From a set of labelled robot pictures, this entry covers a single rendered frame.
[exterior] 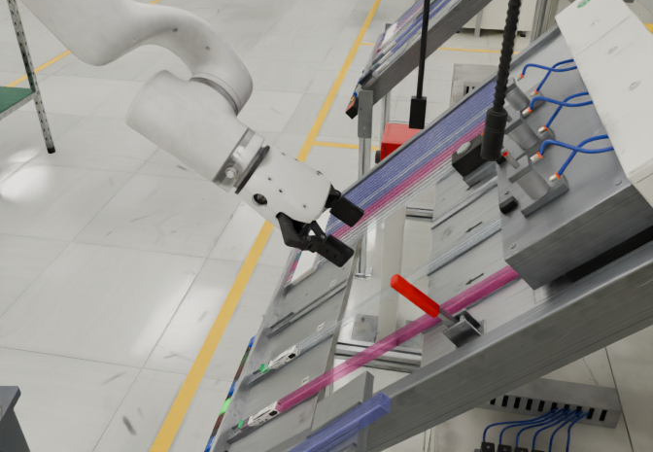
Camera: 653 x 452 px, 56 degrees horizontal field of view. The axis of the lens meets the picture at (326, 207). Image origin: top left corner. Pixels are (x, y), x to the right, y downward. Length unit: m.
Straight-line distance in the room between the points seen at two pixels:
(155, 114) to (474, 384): 0.47
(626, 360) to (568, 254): 0.74
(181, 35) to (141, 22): 0.06
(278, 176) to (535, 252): 0.33
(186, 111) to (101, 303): 1.71
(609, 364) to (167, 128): 0.94
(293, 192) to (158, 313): 1.60
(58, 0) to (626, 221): 0.59
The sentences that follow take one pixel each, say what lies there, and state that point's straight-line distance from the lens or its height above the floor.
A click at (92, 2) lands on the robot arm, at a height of 1.33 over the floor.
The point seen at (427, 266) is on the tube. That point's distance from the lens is 0.82.
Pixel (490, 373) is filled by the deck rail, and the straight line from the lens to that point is 0.65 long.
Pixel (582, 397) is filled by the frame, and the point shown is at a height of 0.66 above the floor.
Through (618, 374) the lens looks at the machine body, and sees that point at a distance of 1.30.
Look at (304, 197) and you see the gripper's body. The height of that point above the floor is 1.10.
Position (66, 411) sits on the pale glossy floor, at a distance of 2.08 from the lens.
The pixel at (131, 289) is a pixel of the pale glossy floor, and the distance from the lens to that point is 2.45.
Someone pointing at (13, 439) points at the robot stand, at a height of 0.62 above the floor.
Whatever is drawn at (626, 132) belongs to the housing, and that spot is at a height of 1.26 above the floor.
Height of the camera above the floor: 1.49
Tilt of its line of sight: 32 degrees down
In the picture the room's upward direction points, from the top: straight up
